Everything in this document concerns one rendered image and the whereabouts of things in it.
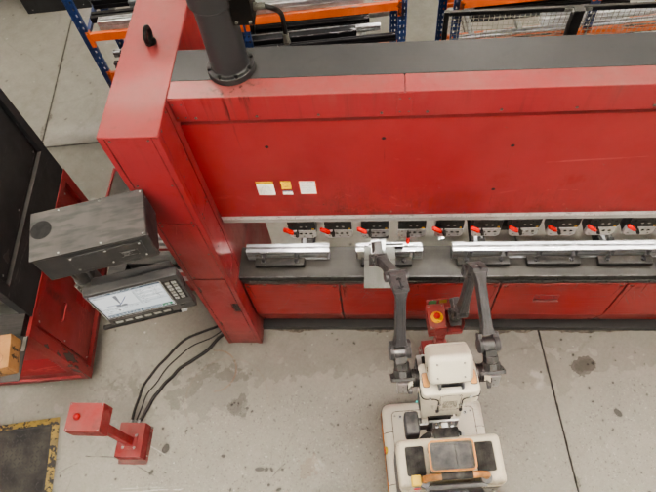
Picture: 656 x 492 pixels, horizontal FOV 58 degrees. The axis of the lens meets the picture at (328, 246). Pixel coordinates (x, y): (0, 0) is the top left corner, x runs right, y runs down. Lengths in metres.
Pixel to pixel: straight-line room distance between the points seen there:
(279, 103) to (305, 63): 0.20
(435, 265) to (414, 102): 1.37
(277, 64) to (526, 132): 1.08
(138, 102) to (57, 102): 3.83
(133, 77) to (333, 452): 2.63
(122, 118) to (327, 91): 0.82
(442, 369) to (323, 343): 1.64
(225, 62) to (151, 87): 0.35
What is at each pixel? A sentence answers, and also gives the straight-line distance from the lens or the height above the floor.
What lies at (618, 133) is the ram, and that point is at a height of 2.00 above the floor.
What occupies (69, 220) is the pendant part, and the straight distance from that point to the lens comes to 2.77.
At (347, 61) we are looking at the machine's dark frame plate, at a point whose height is 2.30.
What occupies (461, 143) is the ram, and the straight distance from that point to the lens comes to 2.66.
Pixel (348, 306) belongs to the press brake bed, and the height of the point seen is 0.44.
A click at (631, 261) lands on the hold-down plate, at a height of 0.91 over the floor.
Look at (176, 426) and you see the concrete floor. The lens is 4.32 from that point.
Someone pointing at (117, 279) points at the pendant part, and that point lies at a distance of 2.98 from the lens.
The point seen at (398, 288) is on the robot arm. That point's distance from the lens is 2.70.
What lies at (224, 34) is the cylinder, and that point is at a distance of 2.34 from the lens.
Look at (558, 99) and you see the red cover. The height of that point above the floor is 2.23.
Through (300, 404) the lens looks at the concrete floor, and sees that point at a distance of 4.17.
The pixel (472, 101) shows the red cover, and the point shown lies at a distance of 2.44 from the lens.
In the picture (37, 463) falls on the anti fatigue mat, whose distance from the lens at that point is 4.64.
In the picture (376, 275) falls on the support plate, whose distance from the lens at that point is 3.36.
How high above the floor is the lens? 4.00
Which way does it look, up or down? 60 degrees down
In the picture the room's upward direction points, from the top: 9 degrees counter-clockwise
